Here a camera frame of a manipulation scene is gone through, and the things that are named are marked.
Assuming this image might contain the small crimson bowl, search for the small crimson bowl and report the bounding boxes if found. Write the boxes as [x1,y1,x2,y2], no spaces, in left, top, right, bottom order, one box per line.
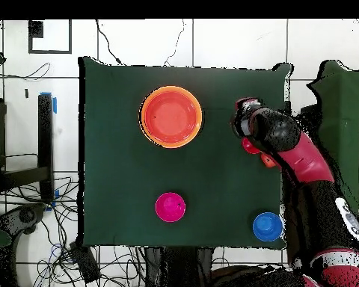
[155,191,187,223]

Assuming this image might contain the tangled floor cables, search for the tangled floor cables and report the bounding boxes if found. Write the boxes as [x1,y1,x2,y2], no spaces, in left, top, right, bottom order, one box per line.
[0,176,150,287]

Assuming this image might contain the orange cup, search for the orange cup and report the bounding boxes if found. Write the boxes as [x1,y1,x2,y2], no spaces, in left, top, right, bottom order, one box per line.
[260,152,280,170]

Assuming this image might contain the black office chair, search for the black office chair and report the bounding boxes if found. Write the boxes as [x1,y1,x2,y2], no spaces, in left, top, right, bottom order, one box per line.
[0,203,47,240]

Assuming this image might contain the red cup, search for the red cup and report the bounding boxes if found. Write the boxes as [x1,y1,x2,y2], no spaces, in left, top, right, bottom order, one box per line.
[241,137,262,155]

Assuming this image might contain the black metal frame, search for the black metal frame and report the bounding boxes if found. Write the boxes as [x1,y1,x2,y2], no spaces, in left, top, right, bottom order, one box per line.
[0,93,55,204]

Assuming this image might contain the black square tape outline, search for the black square tape outline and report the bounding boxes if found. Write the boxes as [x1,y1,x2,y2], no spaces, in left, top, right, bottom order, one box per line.
[28,19,73,55]

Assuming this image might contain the thin black floor cable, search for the thin black floor cable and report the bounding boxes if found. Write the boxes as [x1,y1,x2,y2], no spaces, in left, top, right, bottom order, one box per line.
[164,19,186,67]
[95,19,123,65]
[0,61,51,81]

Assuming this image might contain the orange-red shallow bowl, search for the orange-red shallow bowl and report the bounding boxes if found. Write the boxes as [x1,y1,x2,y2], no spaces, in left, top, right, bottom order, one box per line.
[144,90,200,145]

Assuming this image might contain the small dark blue bowl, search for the small dark blue bowl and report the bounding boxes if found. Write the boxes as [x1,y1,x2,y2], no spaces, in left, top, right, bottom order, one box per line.
[252,212,285,243]

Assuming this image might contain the dark green table cloth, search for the dark green table cloth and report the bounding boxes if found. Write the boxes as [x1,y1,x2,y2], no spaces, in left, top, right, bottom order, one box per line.
[77,56,294,250]

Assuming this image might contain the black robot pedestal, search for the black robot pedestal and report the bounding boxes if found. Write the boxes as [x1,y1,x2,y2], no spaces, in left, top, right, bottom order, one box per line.
[143,246,215,287]

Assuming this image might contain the black power brick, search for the black power brick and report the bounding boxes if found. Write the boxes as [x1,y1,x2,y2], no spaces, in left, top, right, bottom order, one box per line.
[70,241,102,284]

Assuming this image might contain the large orange bowl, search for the large orange bowl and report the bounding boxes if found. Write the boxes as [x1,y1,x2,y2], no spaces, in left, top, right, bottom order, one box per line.
[138,85,203,149]

